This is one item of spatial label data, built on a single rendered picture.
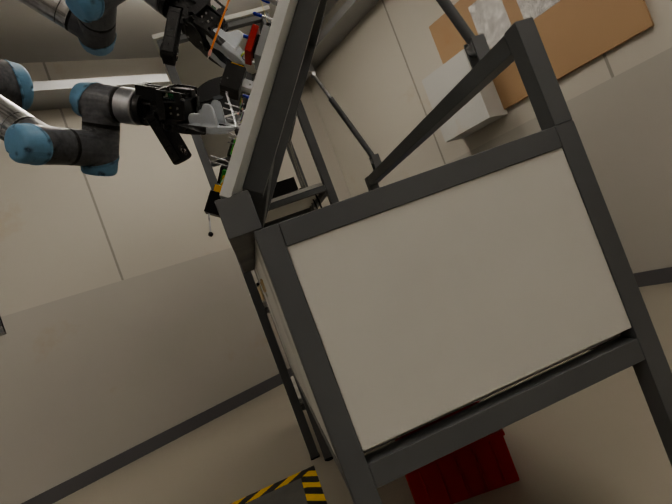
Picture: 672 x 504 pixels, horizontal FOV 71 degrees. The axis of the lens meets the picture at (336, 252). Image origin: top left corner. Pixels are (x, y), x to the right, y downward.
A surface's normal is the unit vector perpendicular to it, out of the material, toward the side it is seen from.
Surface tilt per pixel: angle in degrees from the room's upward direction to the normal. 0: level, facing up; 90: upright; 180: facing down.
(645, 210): 90
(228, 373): 90
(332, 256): 90
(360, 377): 90
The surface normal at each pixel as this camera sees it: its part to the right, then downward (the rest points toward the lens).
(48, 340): 0.53, -0.22
